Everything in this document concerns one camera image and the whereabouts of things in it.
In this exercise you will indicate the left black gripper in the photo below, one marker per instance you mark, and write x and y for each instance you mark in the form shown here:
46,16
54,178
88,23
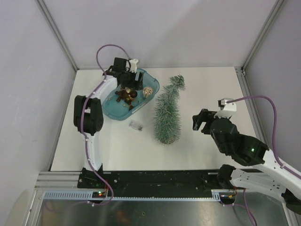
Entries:
137,84

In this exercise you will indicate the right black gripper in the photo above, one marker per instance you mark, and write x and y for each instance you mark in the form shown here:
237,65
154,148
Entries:
197,119

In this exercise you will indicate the gold mirror ball ornament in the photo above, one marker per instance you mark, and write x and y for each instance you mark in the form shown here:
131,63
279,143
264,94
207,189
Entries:
147,91

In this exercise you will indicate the small frosted christmas tree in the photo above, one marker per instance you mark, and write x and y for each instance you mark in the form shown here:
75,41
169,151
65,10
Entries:
167,118

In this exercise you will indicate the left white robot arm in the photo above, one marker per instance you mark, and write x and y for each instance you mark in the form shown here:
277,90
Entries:
88,112

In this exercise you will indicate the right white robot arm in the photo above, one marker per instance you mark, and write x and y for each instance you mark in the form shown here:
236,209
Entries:
250,152

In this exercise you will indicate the dark brown ball ornament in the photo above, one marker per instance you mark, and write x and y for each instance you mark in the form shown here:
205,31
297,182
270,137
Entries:
133,94

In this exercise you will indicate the teal plastic bin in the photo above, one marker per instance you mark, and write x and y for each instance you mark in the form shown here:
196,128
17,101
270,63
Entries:
120,108

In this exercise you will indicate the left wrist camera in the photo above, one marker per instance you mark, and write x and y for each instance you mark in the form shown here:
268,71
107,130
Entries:
133,65

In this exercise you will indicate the white slotted cable duct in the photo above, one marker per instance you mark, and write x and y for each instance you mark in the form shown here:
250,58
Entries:
86,195

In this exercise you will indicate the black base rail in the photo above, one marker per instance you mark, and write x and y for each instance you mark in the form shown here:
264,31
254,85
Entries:
153,182

